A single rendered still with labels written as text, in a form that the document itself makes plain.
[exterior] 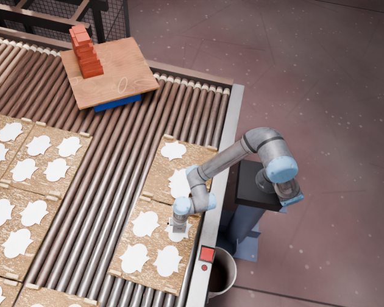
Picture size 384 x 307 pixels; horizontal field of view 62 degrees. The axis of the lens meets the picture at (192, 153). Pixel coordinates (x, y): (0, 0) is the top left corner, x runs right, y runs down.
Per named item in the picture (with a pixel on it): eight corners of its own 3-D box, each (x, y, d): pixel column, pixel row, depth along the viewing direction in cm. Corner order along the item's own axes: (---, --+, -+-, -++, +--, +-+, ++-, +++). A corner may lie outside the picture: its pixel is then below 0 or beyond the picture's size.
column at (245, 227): (258, 217, 273) (295, 165, 200) (256, 262, 253) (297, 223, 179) (214, 208, 274) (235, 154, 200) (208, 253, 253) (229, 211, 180)
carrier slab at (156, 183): (218, 151, 194) (218, 150, 193) (203, 213, 172) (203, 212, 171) (162, 137, 196) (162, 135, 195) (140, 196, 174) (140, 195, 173)
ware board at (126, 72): (133, 38, 226) (133, 36, 224) (159, 88, 203) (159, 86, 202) (60, 54, 211) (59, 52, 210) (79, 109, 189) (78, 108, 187)
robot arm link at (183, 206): (195, 209, 137) (175, 213, 135) (192, 218, 146) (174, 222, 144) (190, 192, 141) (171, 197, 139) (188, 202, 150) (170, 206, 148)
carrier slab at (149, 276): (200, 216, 171) (201, 215, 170) (178, 296, 149) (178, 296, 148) (138, 197, 174) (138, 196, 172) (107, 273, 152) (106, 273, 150)
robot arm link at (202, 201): (211, 182, 146) (188, 187, 144) (219, 204, 141) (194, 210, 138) (208, 189, 153) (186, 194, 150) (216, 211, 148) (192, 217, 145)
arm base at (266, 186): (281, 171, 187) (286, 162, 179) (281, 195, 179) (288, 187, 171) (255, 167, 187) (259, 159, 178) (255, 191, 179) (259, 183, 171)
